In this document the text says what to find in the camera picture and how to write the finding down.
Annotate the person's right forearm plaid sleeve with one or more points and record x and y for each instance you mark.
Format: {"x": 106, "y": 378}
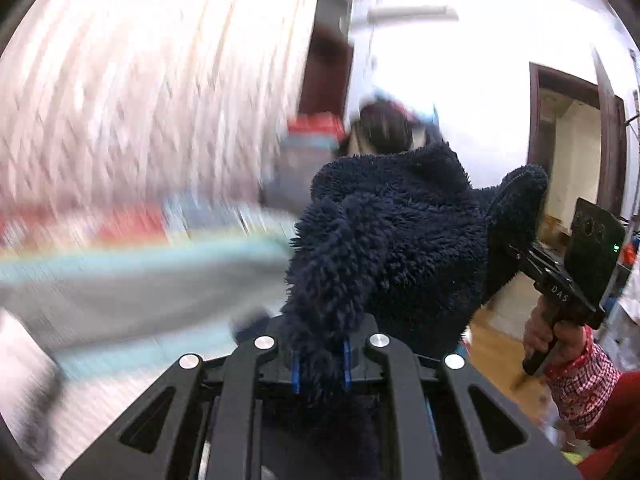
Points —
{"x": 582, "y": 390}

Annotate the person's red clothing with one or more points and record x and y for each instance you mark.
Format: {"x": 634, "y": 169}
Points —
{"x": 617, "y": 430}

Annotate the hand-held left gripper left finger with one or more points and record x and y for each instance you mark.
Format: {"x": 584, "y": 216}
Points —
{"x": 296, "y": 372}

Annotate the dark wooden door frame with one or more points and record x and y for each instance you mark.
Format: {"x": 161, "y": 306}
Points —
{"x": 612, "y": 130}

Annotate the dark brown wardrobe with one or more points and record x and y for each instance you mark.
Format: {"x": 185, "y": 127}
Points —
{"x": 325, "y": 75}

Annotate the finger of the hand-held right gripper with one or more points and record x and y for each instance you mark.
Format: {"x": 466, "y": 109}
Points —
{"x": 525, "y": 256}

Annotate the red storage box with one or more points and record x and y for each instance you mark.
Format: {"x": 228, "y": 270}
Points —
{"x": 315, "y": 127}

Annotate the white air conditioner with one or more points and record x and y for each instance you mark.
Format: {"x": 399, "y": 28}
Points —
{"x": 415, "y": 12}

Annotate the navy fleece jacket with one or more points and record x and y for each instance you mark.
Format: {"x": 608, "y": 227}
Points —
{"x": 400, "y": 240}

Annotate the person's right hand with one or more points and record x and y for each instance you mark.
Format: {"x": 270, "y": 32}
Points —
{"x": 537, "y": 330}

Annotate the leaf print curtain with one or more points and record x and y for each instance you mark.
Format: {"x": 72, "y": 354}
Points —
{"x": 140, "y": 75}

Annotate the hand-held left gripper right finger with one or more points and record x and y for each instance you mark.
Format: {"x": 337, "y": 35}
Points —
{"x": 346, "y": 367}

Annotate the person's head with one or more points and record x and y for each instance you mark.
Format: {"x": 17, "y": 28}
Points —
{"x": 385, "y": 127}

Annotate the teal patterned bed sheet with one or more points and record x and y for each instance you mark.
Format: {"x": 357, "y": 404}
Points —
{"x": 130, "y": 280}

